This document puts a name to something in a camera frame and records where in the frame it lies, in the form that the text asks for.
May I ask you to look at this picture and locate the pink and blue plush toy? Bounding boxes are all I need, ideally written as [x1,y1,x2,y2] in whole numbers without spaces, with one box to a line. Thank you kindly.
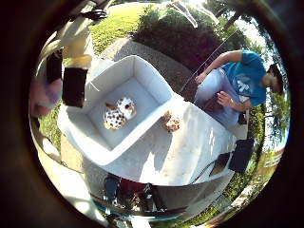
[28,78,64,119]

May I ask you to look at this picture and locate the white plush toy brown spots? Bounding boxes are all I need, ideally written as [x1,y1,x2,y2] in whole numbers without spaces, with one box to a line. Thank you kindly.
[103,96,138,131]

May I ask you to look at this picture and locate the brown spotted plush toy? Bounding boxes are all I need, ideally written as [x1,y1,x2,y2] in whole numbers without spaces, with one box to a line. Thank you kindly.
[161,110,181,134]

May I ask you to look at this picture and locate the white rectangular container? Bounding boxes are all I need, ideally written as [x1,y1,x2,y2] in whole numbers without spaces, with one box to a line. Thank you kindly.
[57,54,179,166]

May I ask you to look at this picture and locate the person in blue shirt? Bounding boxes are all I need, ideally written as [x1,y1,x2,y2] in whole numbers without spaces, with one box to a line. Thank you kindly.
[194,49,285,128]

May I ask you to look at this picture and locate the black tablet device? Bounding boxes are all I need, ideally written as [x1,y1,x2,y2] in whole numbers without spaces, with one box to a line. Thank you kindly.
[227,137,257,174]

